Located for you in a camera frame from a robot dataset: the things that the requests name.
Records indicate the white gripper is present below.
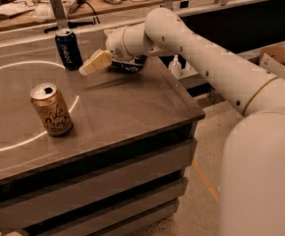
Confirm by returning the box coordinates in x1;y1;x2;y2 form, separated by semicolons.
79;24;146;76

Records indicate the blue pepsi can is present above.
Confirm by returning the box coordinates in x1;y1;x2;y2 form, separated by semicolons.
55;29;83;71

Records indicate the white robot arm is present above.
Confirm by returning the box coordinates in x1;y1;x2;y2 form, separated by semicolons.
80;8;285;236

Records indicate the orange La Croix can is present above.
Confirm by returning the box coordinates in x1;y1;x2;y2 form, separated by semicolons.
30;83;73;137

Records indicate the blue chip bag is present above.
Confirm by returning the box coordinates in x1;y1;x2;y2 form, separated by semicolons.
109;56;145;74

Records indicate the clear sanitizer bottle left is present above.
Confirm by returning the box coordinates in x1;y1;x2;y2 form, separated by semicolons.
168;55;182;79

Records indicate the white paper sheet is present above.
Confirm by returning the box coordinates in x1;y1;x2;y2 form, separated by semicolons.
0;3;34;16

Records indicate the grey counter drawer cabinet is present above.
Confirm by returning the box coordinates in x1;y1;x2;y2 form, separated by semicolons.
0;121;200;236

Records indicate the cardboard box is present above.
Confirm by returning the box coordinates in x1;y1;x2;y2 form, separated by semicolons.
258;44;285;80

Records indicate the metal bracket post left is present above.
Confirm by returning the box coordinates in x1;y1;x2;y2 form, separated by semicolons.
49;0;68;30

